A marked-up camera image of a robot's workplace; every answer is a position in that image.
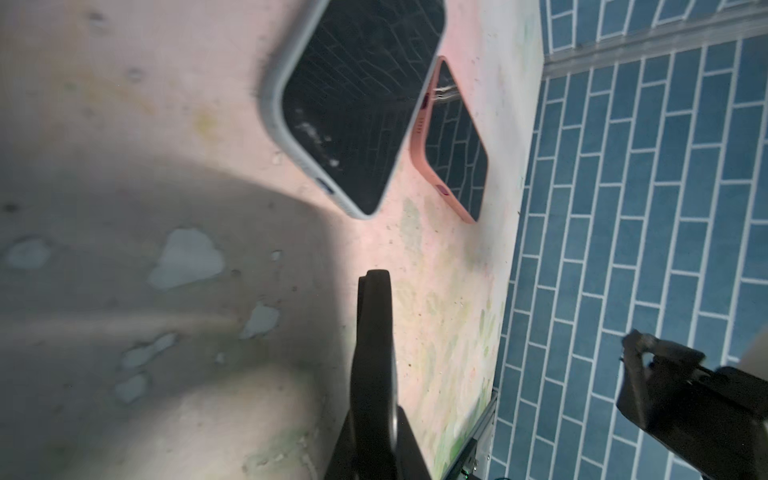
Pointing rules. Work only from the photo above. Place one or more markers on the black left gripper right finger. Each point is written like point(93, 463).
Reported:
point(410, 463)

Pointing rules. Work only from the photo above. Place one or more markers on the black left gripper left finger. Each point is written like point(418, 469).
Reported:
point(341, 465)

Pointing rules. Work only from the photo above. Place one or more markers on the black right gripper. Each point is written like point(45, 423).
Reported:
point(715, 420)

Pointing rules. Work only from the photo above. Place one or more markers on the black case dual camera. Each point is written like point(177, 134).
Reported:
point(373, 390)

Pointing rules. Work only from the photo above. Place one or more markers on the pink phone case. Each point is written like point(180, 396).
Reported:
point(420, 150)

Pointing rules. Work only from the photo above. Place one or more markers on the light blue phone case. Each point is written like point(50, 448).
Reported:
point(276, 114)

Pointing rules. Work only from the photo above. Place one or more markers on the blue phone black screen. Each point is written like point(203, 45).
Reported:
point(366, 102)

